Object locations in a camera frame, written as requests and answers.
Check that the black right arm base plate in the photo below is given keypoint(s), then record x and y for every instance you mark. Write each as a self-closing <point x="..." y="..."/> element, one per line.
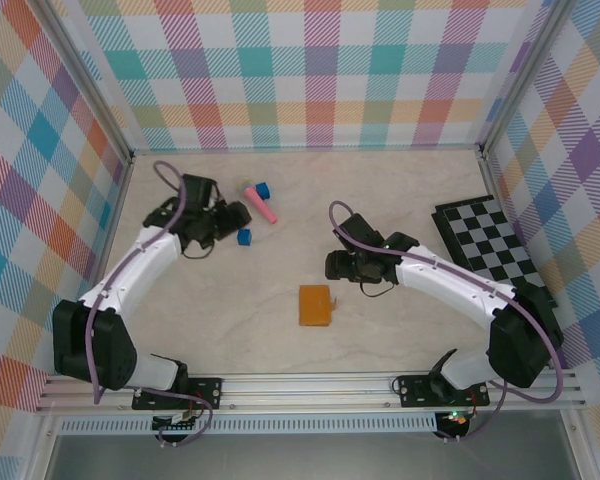
<point x="415" y="390"/>

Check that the aluminium frame post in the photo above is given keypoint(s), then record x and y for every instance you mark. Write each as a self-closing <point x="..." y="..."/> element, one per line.
<point x="89" y="82"/>
<point x="525" y="75"/>

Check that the thin aluminium cross rail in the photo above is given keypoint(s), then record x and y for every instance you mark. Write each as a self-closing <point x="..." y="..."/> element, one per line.
<point x="305" y="148"/>

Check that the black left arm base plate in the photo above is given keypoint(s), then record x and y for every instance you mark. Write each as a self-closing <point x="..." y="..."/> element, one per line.
<point x="207" y="392"/>

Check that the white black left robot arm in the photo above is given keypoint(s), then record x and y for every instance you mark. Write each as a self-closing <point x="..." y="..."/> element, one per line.
<point x="130" y="270"/>

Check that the pink toy microphone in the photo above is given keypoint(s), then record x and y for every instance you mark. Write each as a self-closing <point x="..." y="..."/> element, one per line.
<point x="260" y="205"/>

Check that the orange wooden box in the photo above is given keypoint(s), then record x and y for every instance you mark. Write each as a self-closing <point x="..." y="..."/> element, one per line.
<point x="315" y="305"/>

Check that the small circuit board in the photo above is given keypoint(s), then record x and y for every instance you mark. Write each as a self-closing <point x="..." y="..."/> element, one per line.
<point x="177" y="422"/>
<point x="457" y="419"/>

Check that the black grey chessboard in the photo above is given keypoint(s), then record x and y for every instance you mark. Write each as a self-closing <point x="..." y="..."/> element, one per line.
<point x="485" y="240"/>

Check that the grey metal panel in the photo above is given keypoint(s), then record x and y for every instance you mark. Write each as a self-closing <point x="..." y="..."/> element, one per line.
<point x="305" y="460"/>

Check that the wide aluminium base rail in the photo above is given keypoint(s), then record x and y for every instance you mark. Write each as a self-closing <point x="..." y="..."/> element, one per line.
<point x="305" y="392"/>

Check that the blue toy cube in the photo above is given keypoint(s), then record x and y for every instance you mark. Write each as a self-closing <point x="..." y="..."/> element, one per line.
<point x="245" y="237"/>
<point x="263" y="190"/>

